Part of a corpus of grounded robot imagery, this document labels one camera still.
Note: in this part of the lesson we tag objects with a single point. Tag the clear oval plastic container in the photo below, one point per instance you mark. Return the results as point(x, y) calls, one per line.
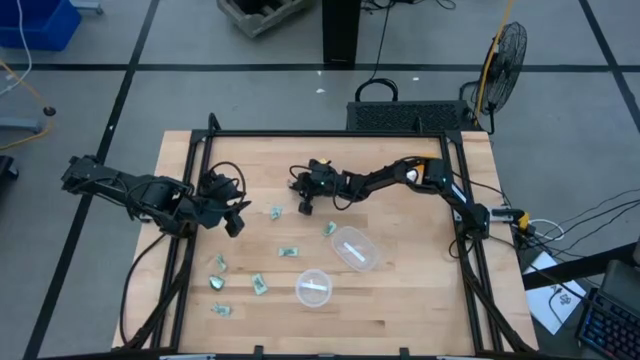
point(357, 250)

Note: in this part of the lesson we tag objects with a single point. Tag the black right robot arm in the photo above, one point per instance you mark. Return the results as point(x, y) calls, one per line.
point(450, 187)

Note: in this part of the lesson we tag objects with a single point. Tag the black bar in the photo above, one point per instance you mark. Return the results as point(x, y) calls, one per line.
point(575, 267)

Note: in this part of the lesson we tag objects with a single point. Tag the black pillar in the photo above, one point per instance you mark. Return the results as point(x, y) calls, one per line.
point(341, 30)

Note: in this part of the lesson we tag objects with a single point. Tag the small green packet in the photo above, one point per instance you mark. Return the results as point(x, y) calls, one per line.
point(216, 283)
point(221, 310)
point(259, 284)
point(276, 212)
point(329, 228)
point(220, 262)
point(288, 252)

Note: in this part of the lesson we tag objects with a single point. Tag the black object at floor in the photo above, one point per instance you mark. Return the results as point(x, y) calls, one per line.
point(6, 172)

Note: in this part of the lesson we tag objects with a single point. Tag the grey wooden crate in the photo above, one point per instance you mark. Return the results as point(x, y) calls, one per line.
point(260, 15)

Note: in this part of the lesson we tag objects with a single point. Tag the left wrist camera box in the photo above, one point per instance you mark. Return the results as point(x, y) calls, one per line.
point(216, 181)

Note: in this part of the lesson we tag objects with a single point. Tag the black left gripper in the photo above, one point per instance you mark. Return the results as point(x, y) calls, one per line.
point(220, 207)

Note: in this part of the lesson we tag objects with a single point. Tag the clear round plastic container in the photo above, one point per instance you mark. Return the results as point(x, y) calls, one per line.
point(314, 288)

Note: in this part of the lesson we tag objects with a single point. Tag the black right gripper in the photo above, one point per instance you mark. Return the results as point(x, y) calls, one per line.
point(322, 185)

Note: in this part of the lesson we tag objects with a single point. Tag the white paper sheet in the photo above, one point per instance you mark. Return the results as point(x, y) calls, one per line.
point(545, 300)

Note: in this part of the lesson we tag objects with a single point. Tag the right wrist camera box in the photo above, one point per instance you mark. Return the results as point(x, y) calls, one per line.
point(322, 165)

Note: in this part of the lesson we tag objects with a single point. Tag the black aluminium table frame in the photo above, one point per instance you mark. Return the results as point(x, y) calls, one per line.
point(450, 137)

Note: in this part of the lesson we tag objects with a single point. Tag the black backlit keyboard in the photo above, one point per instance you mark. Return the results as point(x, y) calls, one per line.
point(610, 325)

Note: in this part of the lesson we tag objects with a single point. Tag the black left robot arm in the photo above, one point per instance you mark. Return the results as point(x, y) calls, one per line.
point(155, 195)

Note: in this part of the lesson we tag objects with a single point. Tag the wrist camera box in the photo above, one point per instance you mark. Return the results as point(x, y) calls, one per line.
point(216, 181)
point(322, 165)

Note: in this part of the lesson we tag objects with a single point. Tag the black table edge clamp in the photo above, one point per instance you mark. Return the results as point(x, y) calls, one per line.
point(258, 352)
point(404, 353)

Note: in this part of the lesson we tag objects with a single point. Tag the silver aluminium bracket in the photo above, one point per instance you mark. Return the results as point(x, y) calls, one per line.
point(187, 357)
point(460, 357)

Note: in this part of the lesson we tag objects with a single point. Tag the yellow plug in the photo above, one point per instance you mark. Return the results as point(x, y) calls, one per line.
point(523, 220)

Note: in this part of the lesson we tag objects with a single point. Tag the blue plastic bin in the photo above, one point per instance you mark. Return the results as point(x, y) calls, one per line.
point(37, 22)

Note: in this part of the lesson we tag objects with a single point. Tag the black floor fan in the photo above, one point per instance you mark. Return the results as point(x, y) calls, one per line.
point(502, 67)

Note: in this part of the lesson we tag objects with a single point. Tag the grey table foot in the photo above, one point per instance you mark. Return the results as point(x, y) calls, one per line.
point(20, 125)

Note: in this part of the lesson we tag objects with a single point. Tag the black perforated computer case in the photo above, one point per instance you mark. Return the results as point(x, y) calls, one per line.
point(407, 116)

